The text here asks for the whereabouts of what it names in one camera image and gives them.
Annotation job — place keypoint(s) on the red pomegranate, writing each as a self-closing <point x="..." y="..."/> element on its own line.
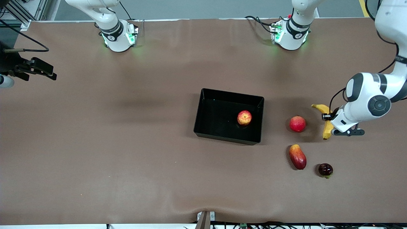
<point x="297" y="124"/>

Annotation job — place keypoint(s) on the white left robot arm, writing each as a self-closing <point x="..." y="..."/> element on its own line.
<point x="378" y="105"/>

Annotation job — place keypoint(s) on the small green connector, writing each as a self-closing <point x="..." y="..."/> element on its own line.
<point x="244" y="225"/>

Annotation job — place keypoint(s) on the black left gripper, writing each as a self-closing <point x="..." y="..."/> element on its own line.
<point x="332" y="114"/>

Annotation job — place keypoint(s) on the black plastic box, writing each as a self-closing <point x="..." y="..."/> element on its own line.
<point x="219" y="127"/>

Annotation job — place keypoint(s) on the aluminium profile frame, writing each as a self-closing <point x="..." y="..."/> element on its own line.
<point x="35" y="8"/>

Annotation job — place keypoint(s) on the brown table cover sheet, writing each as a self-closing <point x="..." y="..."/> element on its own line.
<point x="159" y="175"/>

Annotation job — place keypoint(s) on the red yellow mango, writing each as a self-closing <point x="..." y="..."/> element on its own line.
<point x="298" y="157"/>

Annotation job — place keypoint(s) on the dark purple mangosteen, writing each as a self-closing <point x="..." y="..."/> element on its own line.
<point x="325" y="169"/>

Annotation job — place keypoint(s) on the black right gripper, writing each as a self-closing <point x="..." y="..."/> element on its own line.
<point x="9" y="63"/>

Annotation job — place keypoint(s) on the red yellow apple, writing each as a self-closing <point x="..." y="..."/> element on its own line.
<point x="244" y="118"/>

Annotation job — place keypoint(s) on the yellow banana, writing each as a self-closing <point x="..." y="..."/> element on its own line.
<point x="327" y="130"/>

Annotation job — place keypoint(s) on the metal camera mount clamp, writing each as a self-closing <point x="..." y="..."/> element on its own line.
<point x="205" y="222"/>

